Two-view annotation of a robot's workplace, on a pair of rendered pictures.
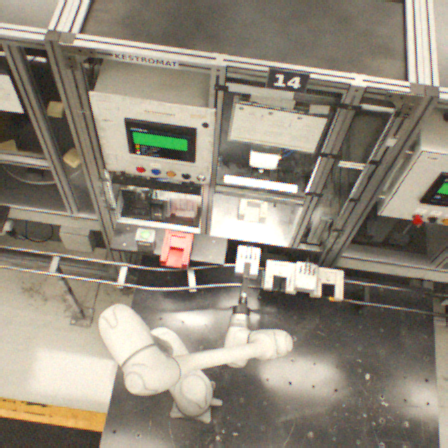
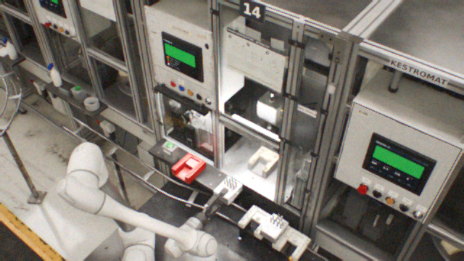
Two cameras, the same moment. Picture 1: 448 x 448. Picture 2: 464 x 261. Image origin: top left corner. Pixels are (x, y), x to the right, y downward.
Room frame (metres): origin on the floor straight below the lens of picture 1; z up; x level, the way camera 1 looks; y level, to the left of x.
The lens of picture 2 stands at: (-0.15, -0.97, 2.86)
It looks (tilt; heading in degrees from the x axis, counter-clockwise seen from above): 45 degrees down; 36
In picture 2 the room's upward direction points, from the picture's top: straight up
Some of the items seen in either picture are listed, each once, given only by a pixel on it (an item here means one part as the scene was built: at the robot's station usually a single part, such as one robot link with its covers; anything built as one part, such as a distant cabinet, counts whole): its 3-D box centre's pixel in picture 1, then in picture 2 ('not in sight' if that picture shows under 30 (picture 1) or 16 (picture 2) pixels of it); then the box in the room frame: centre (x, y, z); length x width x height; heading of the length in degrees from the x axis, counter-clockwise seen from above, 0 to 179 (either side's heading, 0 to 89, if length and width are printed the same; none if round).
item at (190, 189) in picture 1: (157, 182); (180, 98); (1.11, 0.29, 1.37); 0.36 x 0.04 x 0.04; 89
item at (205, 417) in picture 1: (197, 399); not in sight; (0.42, 0.01, 0.71); 0.22 x 0.18 x 0.06; 89
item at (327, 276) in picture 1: (303, 282); (273, 235); (1.00, -0.41, 0.84); 0.36 x 0.14 x 0.10; 89
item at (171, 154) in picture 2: (146, 238); (172, 151); (1.05, 0.34, 0.97); 0.08 x 0.08 x 0.12; 89
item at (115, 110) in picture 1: (161, 118); (195, 49); (1.25, 0.29, 1.60); 0.42 x 0.29 x 0.46; 89
